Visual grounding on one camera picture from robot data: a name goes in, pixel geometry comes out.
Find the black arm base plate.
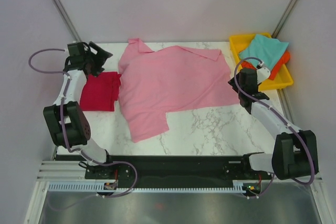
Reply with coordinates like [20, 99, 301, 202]
[80, 155, 271, 188]

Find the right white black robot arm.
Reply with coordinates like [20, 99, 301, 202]
[228, 68, 319, 186]

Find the aluminium frame rail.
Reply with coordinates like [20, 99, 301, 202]
[37, 155, 318, 187]

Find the orange folded t shirt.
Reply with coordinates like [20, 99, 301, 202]
[241, 50, 290, 81]

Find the folded magenta t shirt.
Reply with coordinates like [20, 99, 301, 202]
[79, 72, 121, 112]

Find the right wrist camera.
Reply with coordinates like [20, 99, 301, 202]
[256, 67, 271, 86]

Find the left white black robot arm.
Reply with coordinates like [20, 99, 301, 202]
[43, 42, 115, 178]

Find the left aluminium corner post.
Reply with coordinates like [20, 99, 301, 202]
[51, 0, 82, 42]

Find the aluminium corner post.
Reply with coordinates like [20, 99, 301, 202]
[51, 0, 82, 42]
[271, 0, 299, 38]

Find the pink t shirt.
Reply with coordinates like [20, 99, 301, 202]
[119, 38, 238, 143]

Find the teal folded t shirt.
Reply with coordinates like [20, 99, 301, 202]
[239, 34, 289, 70]

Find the right aluminium corner post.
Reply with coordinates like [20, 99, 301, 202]
[271, 0, 299, 38]

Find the white slotted cable duct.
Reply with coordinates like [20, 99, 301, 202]
[48, 182, 260, 194]

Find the yellow plastic tray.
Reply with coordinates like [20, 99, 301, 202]
[229, 34, 293, 91]

